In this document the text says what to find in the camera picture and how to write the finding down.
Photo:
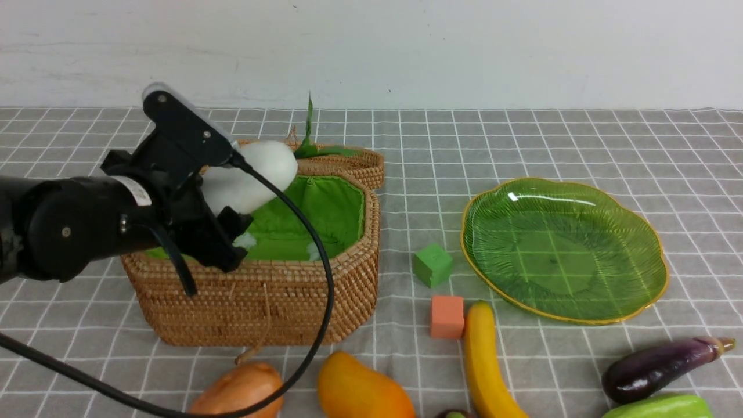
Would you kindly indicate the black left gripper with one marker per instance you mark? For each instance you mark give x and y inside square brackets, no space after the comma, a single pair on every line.
[169,167]

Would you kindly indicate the brown potato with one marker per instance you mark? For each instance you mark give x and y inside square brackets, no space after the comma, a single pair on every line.
[245,385]

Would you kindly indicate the orange mango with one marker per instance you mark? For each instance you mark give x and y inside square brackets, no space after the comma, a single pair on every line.
[348,388]

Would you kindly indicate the purple eggplant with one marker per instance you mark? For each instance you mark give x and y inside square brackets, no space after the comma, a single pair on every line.
[641,374]

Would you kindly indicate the green bitter gourd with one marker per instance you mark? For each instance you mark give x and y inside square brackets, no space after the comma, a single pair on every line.
[664,405]

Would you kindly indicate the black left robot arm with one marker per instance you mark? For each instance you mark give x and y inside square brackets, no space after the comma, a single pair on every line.
[150,198]

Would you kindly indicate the woven wicker basket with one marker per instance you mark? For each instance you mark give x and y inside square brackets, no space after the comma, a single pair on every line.
[278,295]

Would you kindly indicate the green foam cube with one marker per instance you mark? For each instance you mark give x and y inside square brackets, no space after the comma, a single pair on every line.
[432,265]

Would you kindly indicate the orange foam cube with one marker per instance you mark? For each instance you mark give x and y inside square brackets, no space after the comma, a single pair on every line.
[447,317]

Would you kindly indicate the dark mangosteen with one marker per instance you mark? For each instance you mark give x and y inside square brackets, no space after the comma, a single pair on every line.
[454,413]

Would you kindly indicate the yellow banana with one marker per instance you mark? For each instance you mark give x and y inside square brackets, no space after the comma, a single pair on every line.
[488,391]

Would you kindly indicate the green glass plate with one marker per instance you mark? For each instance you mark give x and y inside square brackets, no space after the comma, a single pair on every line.
[564,251]

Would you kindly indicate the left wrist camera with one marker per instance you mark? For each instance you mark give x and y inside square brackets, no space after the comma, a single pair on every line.
[187,128]

